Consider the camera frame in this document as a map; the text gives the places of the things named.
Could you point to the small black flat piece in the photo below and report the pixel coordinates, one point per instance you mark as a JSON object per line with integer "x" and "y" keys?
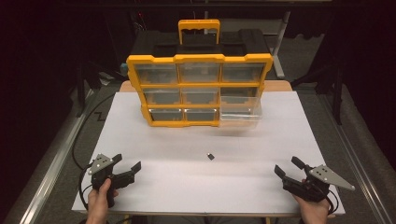
{"x": 211, "y": 156}

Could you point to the grey metal stand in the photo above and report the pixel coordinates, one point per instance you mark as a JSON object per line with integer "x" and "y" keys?
{"x": 281, "y": 37}

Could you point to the clear plastic organizer drawer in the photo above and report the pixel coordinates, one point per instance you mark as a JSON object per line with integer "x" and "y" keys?
{"x": 239, "y": 109}

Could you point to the black metal stand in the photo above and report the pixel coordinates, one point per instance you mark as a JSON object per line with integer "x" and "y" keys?
{"x": 337, "y": 93}
{"x": 81, "y": 90}

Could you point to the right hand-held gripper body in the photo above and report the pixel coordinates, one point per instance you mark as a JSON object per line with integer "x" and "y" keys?
{"x": 314, "y": 186}

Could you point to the small teal object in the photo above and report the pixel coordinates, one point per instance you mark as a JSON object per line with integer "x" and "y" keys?
{"x": 124, "y": 69}

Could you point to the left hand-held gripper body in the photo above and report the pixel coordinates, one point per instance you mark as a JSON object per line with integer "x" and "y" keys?
{"x": 100, "y": 165}

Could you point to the silver metal floor rail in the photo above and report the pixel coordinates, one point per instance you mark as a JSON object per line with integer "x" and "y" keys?
{"x": 53, "y": 162}
{"x": 358, "y": 168}

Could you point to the grid of clear small drawers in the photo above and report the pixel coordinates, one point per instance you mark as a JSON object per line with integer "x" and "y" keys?
{"x": 157, "y": 73}

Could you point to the yellow and black organizer box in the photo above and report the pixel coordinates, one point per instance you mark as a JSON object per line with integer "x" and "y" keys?
{"x": 199, "y": 84}

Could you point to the person's left hand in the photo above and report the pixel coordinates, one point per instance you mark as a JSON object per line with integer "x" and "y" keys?
{"x": 98, "y": 203}

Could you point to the person's right hand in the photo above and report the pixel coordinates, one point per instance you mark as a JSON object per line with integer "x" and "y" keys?
{"x": 315, "y": 213}

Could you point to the white table cover sheet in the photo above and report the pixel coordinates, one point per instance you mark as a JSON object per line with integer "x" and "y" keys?
{"x": 193, "y": 183}

